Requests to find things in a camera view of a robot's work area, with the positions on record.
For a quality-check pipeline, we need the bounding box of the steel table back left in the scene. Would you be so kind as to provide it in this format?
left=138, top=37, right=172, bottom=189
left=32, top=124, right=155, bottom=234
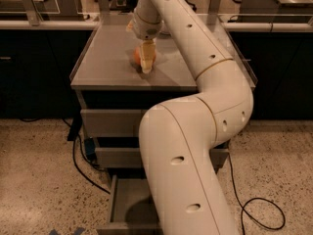
left=0, top=0, right=84, bottom=21

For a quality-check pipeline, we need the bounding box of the black cable left floor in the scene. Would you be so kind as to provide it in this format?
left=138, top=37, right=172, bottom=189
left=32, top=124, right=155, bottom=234
left=62, top=117, right=112, bottom=196

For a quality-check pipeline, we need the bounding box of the grey metal drawer cabinet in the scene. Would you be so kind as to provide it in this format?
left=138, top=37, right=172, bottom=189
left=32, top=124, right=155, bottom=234
left=69, top=13, right=258, bottom=184

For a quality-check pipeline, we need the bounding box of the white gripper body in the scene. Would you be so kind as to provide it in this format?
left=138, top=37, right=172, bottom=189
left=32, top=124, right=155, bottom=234
left=132, top=0, right=162, bottom=40

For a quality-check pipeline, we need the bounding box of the grey top drawer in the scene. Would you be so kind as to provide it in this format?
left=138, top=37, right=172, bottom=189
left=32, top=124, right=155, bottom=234
left=80, top=109, right=146, bottom=137

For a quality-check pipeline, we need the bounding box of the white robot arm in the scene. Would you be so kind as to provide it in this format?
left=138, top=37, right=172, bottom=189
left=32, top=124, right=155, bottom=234
left=131, top=0, right=253, bottom=235

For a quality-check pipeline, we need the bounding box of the black cable right floor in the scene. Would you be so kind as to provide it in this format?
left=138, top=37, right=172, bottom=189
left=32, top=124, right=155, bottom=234
left=227, top=153, right=287, bottom=235

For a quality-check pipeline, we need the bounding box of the black cable floor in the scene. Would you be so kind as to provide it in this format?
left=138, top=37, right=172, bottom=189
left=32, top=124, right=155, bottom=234
left=62, top=117, right=112, bottom=196
left=227, top=153, right=287, bottom=235

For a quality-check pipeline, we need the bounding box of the orange fruit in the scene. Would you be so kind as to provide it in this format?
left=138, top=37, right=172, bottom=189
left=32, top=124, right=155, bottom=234
left=133, top=48, right=157, bottom=66

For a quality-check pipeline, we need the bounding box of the grey open bottom drawer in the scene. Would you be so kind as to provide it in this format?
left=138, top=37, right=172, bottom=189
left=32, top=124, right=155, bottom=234
left=97, top=175, right=163, bottom=235

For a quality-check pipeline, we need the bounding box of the white counter rail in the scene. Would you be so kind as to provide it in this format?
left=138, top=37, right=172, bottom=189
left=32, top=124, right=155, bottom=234
left=0, top=21, right=313, bottom=33

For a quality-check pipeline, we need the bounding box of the blue power box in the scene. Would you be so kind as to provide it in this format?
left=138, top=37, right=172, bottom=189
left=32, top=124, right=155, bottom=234
left=84, top=138, right=97, bottom=162

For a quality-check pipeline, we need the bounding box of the grey middle drawer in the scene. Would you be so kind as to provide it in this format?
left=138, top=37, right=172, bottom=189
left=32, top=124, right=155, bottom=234
left=95, top=148, right=229, bottom=172

